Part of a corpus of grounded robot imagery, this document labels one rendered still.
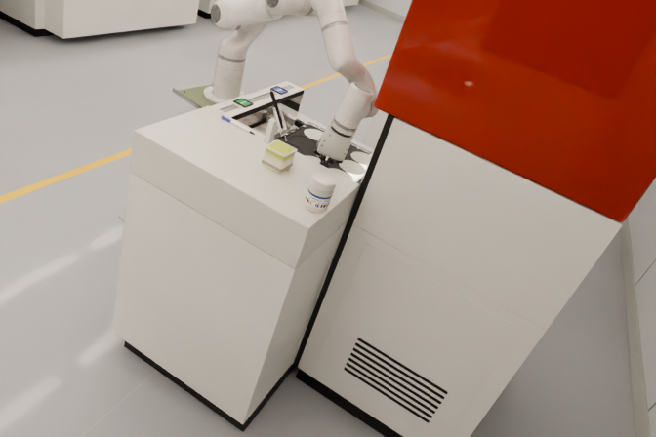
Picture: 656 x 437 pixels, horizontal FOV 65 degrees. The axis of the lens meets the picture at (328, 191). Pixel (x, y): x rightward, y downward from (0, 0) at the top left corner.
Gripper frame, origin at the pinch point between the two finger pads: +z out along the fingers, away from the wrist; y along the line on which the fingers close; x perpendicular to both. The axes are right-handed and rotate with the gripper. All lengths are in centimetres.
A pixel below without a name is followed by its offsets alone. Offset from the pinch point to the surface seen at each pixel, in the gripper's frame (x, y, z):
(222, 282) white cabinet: 33, 21, 33
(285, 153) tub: 18.2, 17.1, -8.9
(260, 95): -40.7, 25.9, -0.2
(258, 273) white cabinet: 39.0, 13.3, 20.9
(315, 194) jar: 35.8, 7.9, -9.2
